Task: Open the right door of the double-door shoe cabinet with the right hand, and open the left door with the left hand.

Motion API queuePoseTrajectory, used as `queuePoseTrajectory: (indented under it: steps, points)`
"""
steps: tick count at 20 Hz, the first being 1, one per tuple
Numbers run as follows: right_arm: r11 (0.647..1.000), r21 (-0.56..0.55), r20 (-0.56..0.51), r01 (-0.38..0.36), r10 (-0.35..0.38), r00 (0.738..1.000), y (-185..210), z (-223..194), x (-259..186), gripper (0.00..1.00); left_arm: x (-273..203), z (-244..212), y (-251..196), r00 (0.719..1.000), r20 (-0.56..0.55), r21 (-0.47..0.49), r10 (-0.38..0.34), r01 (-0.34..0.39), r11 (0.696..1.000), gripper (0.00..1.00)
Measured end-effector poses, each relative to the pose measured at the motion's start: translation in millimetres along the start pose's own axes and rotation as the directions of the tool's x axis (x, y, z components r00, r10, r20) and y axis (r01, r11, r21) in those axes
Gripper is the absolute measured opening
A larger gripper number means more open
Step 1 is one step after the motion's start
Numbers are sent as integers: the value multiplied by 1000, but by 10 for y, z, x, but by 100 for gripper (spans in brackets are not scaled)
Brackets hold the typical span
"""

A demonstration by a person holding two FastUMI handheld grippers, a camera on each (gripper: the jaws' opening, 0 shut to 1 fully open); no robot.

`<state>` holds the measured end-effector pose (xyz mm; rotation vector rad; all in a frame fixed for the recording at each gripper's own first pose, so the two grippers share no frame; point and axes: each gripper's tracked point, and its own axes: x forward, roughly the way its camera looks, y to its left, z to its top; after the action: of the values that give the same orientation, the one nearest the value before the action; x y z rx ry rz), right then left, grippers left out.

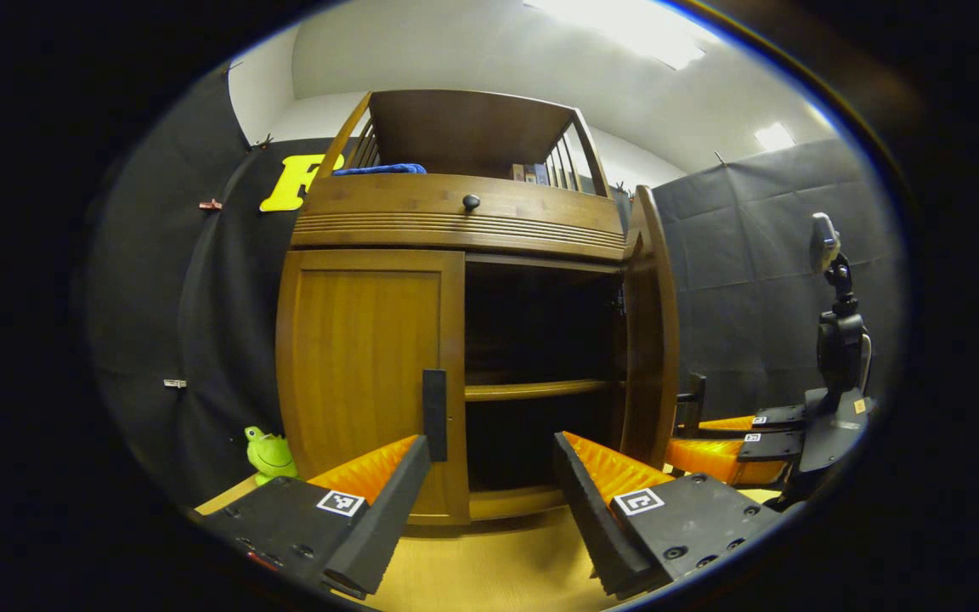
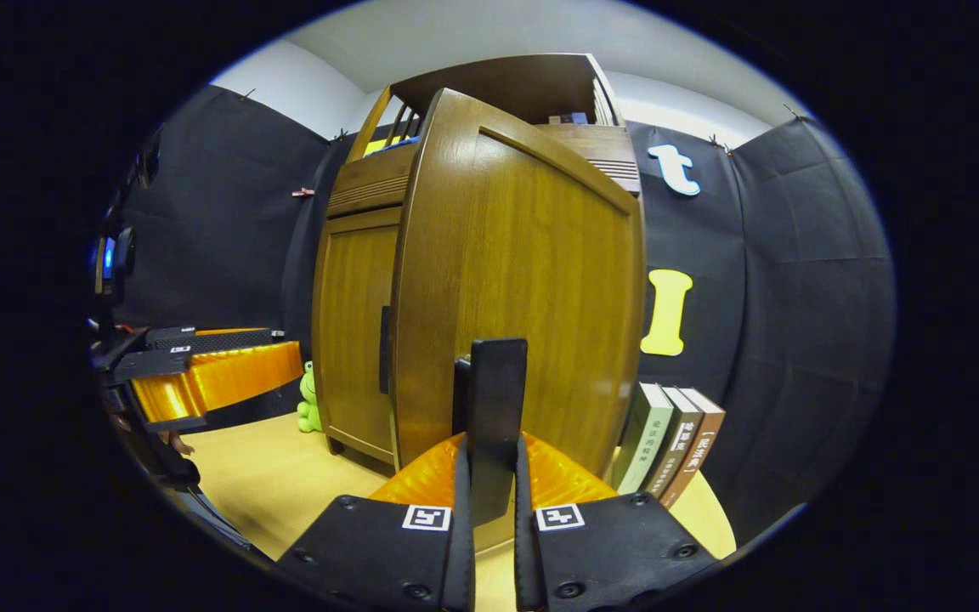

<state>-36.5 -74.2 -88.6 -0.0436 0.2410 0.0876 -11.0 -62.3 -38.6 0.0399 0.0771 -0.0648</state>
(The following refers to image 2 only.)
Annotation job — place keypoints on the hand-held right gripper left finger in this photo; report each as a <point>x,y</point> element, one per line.
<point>458,552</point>

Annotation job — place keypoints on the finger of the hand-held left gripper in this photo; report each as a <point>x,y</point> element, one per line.
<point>226,382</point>
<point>217,341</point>

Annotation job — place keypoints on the pale green book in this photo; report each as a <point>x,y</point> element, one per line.
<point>644,433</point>

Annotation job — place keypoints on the blue cloth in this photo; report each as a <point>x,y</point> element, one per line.
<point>404,143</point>

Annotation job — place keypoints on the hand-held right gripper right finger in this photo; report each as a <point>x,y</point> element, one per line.
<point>525,561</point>

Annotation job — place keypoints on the wooden double-door shoe cabinet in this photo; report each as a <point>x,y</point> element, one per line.
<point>506,85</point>

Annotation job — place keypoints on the grey brown book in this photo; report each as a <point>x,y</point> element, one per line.
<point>678,442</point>

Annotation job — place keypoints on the black backdrop cloth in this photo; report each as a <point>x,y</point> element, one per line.
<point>795,297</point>

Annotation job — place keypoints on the small blue book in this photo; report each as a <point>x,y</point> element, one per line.
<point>577,117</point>

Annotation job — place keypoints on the wooden shoe cabinet door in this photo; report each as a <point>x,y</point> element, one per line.
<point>353,323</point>
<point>540,280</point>

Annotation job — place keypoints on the wooden cabinet drawer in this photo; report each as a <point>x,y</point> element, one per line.
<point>370,183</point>

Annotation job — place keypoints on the green frog plush toy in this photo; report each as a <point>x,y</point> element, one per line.
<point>309,408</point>

